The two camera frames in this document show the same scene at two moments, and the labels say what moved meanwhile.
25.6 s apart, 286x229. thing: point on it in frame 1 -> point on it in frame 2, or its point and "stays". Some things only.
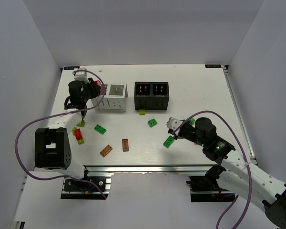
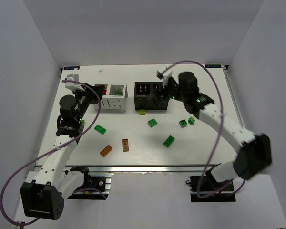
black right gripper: (180, 130) -> (168, 87)
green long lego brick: (168, 141) stays
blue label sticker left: (70, 67) stays
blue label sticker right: (212, 66) stays
